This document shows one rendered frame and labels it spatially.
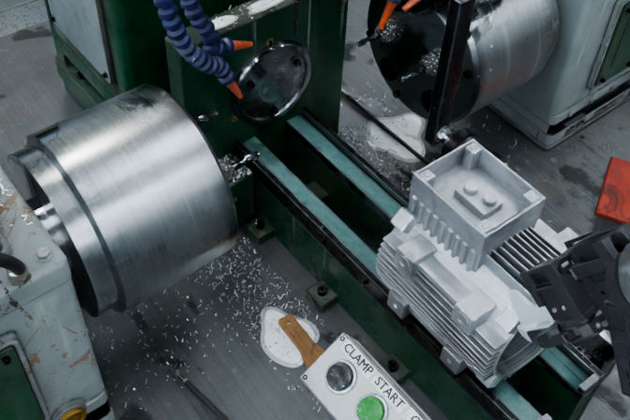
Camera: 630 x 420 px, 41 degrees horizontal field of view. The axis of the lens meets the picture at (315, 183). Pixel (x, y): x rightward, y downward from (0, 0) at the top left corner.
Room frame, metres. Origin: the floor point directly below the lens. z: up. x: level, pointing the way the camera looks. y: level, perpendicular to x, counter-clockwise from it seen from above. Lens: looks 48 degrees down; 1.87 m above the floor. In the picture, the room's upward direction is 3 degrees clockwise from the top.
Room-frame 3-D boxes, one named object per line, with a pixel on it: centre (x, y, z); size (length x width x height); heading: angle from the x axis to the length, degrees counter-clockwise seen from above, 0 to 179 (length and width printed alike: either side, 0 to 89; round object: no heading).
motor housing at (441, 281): (0.64, -0.22, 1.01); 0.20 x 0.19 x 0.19; 40
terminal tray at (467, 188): (0.67, -0.19, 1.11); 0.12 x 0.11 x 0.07; 40
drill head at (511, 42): (1.12, -0.24, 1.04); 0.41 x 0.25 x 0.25; 131
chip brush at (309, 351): (0.62, -0.03, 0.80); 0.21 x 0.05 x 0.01; 37
